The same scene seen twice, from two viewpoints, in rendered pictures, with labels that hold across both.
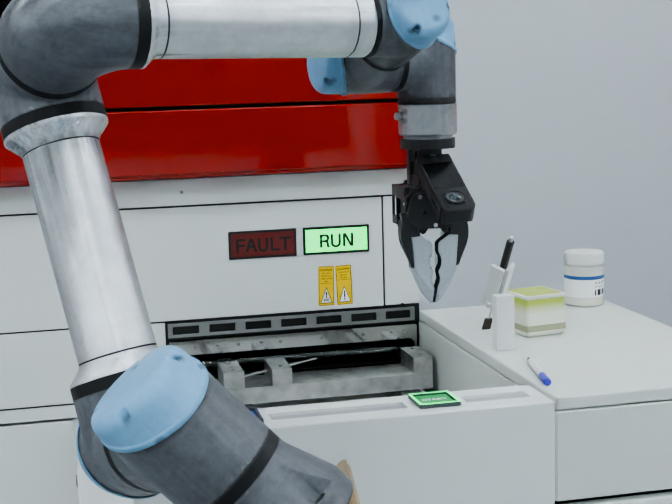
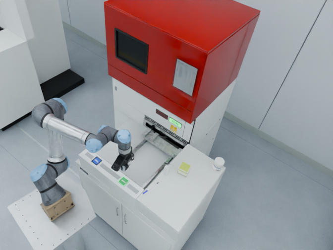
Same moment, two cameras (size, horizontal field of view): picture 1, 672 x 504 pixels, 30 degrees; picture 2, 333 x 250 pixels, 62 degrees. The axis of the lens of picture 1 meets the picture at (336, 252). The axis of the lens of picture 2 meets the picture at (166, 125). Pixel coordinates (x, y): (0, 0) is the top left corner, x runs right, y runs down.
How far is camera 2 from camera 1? 1.89 m
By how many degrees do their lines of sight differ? 53
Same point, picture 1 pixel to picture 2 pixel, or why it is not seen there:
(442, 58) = (121, 144)
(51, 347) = (127, 106)
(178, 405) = (33, 179)
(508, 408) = (128, 194)
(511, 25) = not seen: outside the picture
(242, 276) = (157, 116)
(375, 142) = (181, 114)
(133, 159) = (137, 89)
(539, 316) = (180, 172)
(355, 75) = not seen: hidden behind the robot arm
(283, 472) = (45, 194)
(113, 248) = (52, 143)
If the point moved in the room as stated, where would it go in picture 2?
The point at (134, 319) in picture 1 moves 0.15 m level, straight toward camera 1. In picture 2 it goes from (53, 154) to (32, 168)
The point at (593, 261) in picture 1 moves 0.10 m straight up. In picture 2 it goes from (217, 164) to (220, 156)
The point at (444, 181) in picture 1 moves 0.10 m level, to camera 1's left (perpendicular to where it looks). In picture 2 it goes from (117, 161) to (108, 150)
